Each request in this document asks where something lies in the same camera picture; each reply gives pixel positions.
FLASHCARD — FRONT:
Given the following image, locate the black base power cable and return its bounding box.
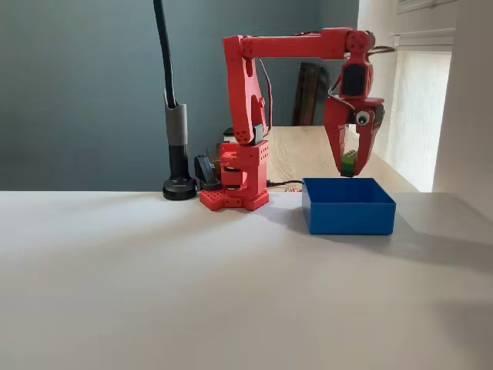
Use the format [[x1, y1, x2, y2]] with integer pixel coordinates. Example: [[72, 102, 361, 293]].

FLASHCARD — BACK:
[[267, 179, 305, 193]]

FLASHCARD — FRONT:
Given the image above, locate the blue box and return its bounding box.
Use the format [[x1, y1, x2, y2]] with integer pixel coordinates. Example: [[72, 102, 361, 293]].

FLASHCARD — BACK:
[[301, 177, 397, 236]]

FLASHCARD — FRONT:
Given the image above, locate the upper arm servo cable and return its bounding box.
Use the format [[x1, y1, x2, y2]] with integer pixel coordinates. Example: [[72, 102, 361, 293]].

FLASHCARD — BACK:
[[256, 57, 275, 130]]

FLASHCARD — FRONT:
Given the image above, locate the dark wooden board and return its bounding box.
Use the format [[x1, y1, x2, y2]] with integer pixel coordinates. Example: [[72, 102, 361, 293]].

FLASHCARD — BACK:
[[291, 61, 329, 127]]

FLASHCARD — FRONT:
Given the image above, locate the wrist servo cable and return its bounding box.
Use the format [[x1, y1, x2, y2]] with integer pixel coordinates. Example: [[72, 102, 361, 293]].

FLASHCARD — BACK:
[[327, 53, 355, 109]]

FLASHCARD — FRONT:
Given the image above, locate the black round base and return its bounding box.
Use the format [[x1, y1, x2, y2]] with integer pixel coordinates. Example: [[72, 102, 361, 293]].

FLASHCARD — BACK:
[[153, 0, 200, 201]]

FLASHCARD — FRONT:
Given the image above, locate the black table clamp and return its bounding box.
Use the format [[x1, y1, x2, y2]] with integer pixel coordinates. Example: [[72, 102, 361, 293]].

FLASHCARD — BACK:
[[193, 153, 221, 190]]

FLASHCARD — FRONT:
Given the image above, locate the green lego brick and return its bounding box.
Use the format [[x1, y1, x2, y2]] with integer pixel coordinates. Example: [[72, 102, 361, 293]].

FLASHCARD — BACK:
[[340, 150, 358, 178]]

